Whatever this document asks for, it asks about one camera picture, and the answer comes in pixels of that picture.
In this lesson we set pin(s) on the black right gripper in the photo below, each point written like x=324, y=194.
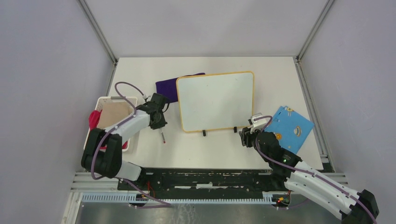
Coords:
x=245, y=136

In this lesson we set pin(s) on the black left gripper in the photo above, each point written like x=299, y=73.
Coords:
x=162, y=123

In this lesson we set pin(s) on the yellow framed whiteboard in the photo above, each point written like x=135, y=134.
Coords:
x=215, y=101

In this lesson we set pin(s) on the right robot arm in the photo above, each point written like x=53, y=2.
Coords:
x=346, y=204

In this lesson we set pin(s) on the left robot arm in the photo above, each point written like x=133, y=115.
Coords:
x=103, y=150

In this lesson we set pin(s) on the white plastic basket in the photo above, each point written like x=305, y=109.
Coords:
x=109, y=100

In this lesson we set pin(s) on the purple cloth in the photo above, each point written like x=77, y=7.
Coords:
x=168, y=88

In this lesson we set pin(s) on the beige folded cloth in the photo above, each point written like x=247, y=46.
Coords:
x=113, y=113

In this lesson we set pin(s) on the blue cartoon astronaut cloth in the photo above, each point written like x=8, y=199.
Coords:
x=290, y=128

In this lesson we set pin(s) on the pink cloth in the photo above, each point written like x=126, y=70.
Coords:
x=93, y=121

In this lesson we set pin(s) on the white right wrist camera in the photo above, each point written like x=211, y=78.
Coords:
x=259, y=122

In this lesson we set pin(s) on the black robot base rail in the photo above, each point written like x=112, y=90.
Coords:
x=186, y=183

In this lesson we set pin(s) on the aluminium left corner post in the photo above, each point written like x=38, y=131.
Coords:
x=97, y=30

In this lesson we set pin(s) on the aluminium corner post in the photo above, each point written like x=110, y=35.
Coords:
x=97, y=30
x=326, y=9

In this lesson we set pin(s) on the aluminium right corner post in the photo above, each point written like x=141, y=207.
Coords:
x=326, y=9

